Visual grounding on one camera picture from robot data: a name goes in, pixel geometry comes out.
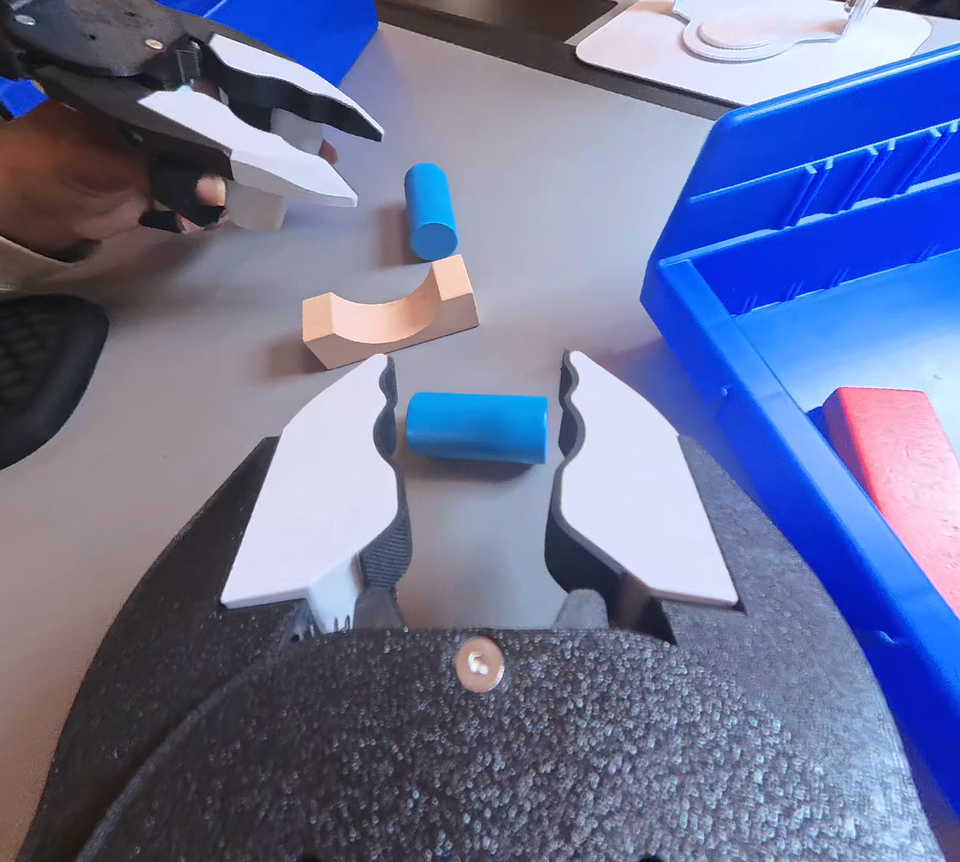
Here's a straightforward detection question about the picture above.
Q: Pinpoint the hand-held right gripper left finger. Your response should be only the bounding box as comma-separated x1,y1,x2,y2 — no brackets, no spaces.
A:
222,353,411,629

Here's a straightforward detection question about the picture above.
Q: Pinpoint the black wrist rest pad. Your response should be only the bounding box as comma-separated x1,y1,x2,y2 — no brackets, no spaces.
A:
0,296,109,470

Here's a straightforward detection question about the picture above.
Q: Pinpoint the blue wooden cylinder block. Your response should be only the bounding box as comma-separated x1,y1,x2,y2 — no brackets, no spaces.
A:
402,162,459,260

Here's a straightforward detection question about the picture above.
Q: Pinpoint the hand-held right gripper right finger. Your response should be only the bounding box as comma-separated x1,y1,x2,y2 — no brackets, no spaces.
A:
545,350,741,617

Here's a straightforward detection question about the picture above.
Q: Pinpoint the white document stand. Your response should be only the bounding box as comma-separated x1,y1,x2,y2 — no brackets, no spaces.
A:
578,0,934,107

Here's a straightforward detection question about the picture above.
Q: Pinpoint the teal wooden cylinder block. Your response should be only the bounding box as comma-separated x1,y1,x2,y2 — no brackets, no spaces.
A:
405,392,552,467

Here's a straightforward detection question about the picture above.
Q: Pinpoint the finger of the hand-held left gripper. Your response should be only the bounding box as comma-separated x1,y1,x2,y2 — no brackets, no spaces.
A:
140,83,361,233
206,33,385,143

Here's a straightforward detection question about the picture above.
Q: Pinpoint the pale wooden arch block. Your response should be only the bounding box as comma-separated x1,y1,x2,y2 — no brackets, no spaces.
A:
302,255,481,371

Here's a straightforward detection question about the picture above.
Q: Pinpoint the red wooden block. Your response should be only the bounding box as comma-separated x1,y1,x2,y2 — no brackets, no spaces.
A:
822,387,960,620

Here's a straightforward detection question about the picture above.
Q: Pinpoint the person's left forearm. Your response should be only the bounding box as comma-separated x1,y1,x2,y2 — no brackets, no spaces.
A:
0,236,91,268

